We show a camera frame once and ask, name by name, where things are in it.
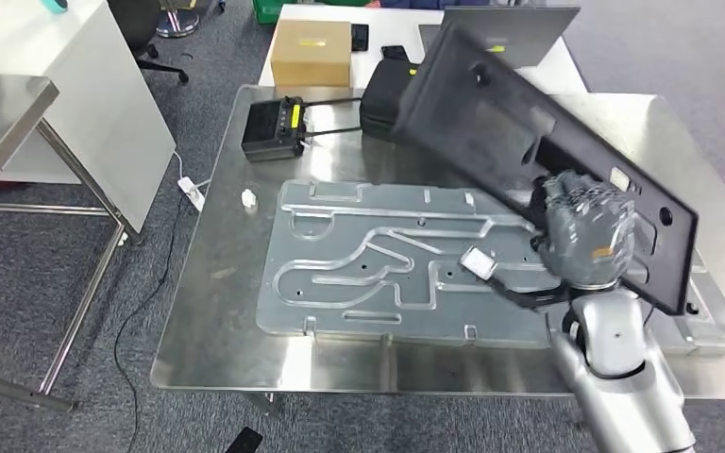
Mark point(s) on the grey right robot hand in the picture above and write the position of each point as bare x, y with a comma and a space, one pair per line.
587, 237

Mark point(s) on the black plastic plate frame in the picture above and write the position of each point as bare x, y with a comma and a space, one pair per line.
475, 112

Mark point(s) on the steel workbench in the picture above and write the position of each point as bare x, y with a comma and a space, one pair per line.
650, 125

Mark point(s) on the grey laptop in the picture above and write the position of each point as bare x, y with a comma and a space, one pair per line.
537, 31

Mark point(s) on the black zipped case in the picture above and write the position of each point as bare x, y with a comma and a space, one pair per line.
381, 100

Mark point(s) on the stamped sheet metal panel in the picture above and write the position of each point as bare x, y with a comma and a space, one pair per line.
337, 300

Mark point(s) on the black phone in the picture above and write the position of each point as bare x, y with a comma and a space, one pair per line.
394, 52
360, 37

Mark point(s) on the white table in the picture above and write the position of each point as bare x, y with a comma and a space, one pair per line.
375, 31

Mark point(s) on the brown cardboard box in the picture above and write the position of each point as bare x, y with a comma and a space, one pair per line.
309, 56

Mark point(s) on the black remote controller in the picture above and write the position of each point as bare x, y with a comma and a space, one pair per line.
269, 131

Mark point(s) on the small white plastic piece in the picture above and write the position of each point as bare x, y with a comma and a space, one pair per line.
249, 199

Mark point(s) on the green plastic crate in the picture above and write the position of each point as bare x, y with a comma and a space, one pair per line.
269, 9

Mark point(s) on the white power strip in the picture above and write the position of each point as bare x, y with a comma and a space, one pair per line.
191, 194

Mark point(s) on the black robot body piece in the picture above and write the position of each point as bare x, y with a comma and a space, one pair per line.
244, 441

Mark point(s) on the chrome stanchion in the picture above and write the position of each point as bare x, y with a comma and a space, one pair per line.
178, 25

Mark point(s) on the white cabinet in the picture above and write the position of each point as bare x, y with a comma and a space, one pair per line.
87, 112

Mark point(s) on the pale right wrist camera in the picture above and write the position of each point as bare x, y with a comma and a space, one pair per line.
478, 262

